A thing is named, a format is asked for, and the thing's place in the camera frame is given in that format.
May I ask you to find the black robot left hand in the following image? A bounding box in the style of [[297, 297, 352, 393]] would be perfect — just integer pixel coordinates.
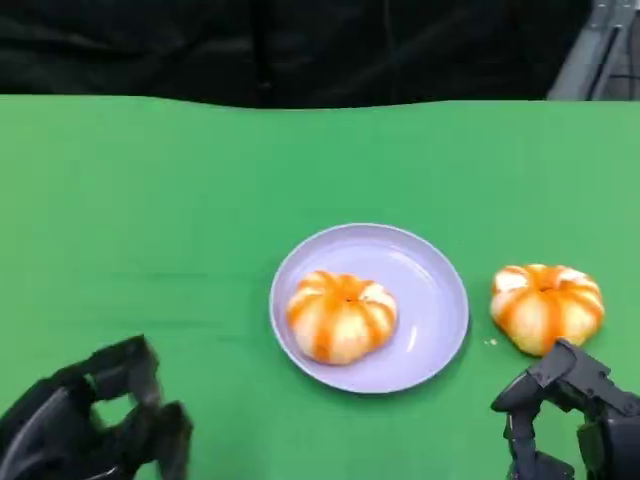
[[0, 334, 195, 480]]

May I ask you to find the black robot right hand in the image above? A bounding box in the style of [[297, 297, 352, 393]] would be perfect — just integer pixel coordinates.
[[490, 338, 640, 480]]

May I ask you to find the orange and white bread roll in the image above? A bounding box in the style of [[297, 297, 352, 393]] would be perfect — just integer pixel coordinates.
[[285, 270, 400, 366], [489, 263, 605, 357]]

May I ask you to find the lilac plate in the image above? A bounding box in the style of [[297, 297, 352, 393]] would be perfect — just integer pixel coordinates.
[[268, 223, 471, 395]]

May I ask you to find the green table cloth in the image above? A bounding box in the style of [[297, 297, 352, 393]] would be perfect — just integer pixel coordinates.
[[0, 94, 640, 480]]

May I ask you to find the black backdrop curtain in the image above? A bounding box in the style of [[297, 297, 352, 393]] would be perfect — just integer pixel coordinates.
[[0, 0, 594, 109]]

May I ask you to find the grey metal frame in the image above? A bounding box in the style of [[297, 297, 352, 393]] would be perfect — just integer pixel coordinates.
[[547, 0, 640, 101]]

